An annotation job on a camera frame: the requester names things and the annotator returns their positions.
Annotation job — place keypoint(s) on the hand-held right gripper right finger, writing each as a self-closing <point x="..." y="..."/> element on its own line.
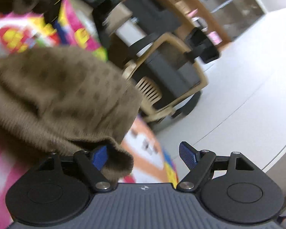
<point x="188" y="155"/>

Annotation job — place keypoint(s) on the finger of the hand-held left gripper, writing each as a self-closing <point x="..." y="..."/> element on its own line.
<point x="54" y="12"/>

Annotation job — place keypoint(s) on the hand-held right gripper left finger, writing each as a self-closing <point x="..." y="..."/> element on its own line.
<point x="99" y="158"/>

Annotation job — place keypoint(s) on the brown polka dot garment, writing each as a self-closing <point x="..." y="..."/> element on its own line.
<point x="59" y="95"/>

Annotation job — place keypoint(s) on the beige bed headboard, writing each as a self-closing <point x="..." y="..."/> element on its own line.
<point x="119" y="16"/>

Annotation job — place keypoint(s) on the colourful cartoon play mat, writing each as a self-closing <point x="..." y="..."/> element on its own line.
<point x="81" y="33"/>

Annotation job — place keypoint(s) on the white desk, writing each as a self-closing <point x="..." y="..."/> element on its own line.
<point x="131" y="32"/>

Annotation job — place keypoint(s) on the beige mesh office chair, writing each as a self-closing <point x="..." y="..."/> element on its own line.
<point x="171" y="76"/>

